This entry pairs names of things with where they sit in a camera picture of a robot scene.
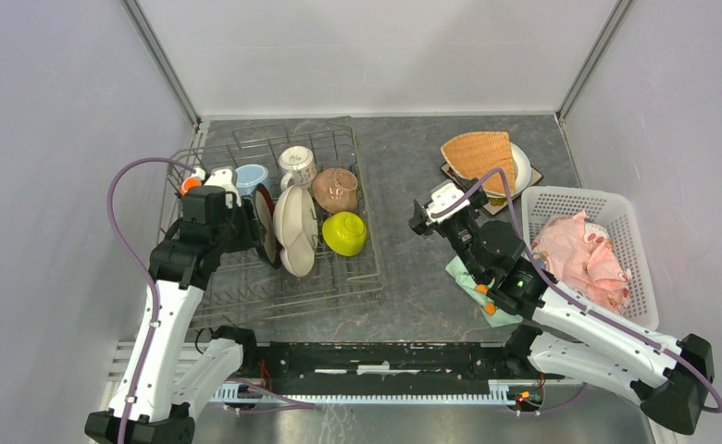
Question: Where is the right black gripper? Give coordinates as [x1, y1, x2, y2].
[408, 174, 488, 282]

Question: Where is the red-rimmed beige plate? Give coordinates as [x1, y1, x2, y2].
[253, 184, 281, 269]

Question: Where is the cream divided plate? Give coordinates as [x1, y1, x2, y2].
[274, 186, 318, 278]

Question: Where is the light blue mug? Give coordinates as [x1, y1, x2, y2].
[235, 164, 270, 196]

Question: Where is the lime green bowl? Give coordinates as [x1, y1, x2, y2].
[322, 212, 367, 257]

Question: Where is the orange mug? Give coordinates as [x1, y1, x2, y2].
[179, 177, 203, 196]

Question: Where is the white floral mug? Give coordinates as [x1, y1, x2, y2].
[279, 146, 317, 191]

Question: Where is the beige brown-rimmed bowl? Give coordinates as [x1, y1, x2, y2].
[311, 167, 358, 215]

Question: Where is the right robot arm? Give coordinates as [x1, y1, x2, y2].
[409, 202, 722, 436]

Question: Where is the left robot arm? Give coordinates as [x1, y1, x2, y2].
[84, 185, 275, 443]

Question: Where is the square floral plate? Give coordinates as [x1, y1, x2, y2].
[440, 163, 543, 216]

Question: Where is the plain white plate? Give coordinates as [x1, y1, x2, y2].
[478, 139, 531, 196]

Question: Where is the green cartoon cloth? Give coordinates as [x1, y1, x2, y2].
[445, 256, 523, 327]

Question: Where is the pink patterned cloth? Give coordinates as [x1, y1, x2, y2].
[530, 211, 631, 315]

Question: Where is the white plastic basket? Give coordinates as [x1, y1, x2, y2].
[520, 186, 659, 330]

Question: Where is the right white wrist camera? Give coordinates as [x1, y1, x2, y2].
[425, 179, 469, 223]

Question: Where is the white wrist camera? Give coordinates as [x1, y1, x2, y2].
[425, 179, 469, 223]
[189, 166, 240, 208]

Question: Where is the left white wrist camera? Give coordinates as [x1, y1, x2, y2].
[189, 166, 240, 208]

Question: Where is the grey wire dish rack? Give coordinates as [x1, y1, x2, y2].
[171, 117, 383, 332]

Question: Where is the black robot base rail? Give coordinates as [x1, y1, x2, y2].
[210, 329, 560, 409]

